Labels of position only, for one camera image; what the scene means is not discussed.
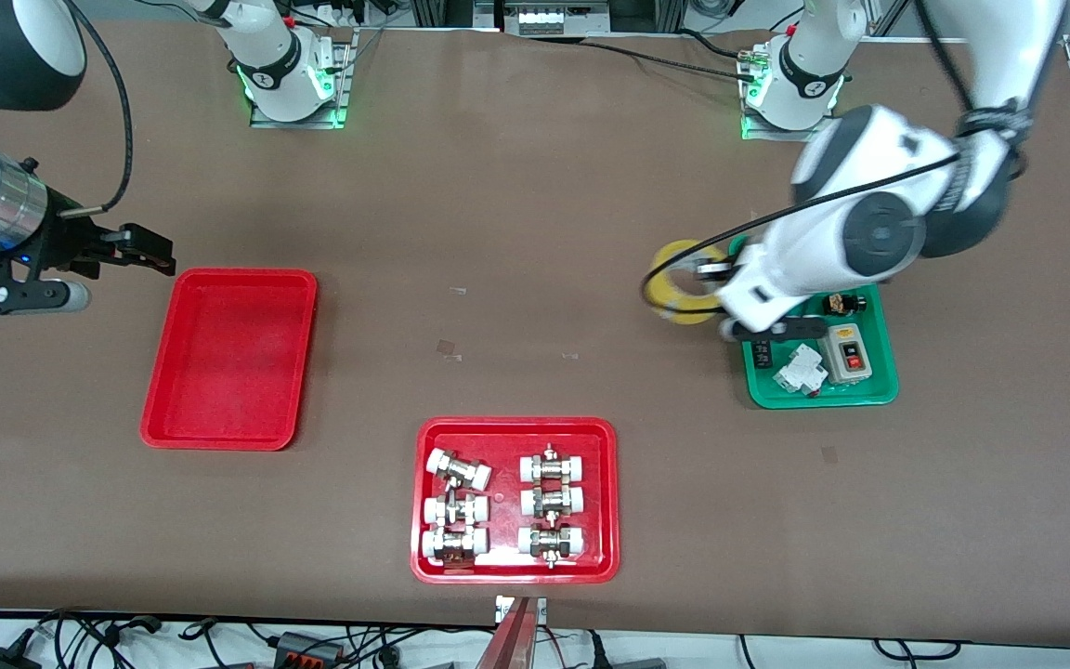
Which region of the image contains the green plastic tray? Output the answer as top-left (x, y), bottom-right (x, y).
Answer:
top-left (728, 234), bottom-right (900, 410)

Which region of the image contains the white power strip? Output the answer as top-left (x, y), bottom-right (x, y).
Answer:
top-left (502, 0), bottom-right (612, 37)

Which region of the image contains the black cable on table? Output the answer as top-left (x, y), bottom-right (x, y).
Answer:
top-left (581, 39), bottom-right (761, 82)

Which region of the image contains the red tray holding fittings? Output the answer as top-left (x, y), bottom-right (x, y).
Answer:
top-left (410, 416), bottom-right (620, 585)

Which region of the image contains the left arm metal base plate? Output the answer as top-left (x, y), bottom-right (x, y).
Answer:
top-left (741, 45), bottom-right (840, 144)

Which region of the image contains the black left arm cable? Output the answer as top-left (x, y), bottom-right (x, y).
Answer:
top-left (640, 0), bottom-right (1056, 309)

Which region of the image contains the white metal pipe fitting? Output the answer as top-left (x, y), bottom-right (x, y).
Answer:
top-left (519, 444), bottom-right (588, 484)
top-left (425, 448), bottom-right (493, 492)
top-left (421, 526), bottom-right (489, 569)
top-left (517, 522), bottom-right (586, 570)
top-left (519, 483), bottom-right (585, 518)
top-left (423, 492), bottom-right (490, 528)

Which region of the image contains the grey push button switch box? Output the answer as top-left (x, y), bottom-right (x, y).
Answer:
top-left (818, 323), bottom-right (874, 386)

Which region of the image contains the red aluminium camera mount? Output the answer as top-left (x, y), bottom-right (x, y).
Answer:
top-left (475, 595), bottom-right (550, 669)

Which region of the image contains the empty red plastic tray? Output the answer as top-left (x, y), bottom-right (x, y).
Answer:
top-left (139, 268), bottom-right (319, 453)

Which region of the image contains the yellow clear tape roll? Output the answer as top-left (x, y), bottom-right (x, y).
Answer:
top-left (642, 240), bottom-right (734, 327)

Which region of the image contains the aluminium frame profile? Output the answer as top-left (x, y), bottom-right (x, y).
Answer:
top-left (410, 0), bottom-right (499, 30)

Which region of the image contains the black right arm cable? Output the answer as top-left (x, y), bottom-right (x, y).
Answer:
top-left (59, 0), bottom-right (136, 222)

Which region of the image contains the black orange connector box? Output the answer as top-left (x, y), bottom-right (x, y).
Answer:
top-left (275, 632), bottom-right (346, 667)

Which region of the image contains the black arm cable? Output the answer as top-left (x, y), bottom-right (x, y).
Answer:
top-left (59, 0), bottom-right (136, 222)
top-left (640, 0), bottom-right (1056, 309)

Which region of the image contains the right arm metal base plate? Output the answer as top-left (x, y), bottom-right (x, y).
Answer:
top-left (249, 28), bottom-right (357, 130)

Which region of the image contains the white circuit breaker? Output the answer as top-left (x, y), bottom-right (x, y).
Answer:
top-left (773, 342), bottom-right (827, 398)

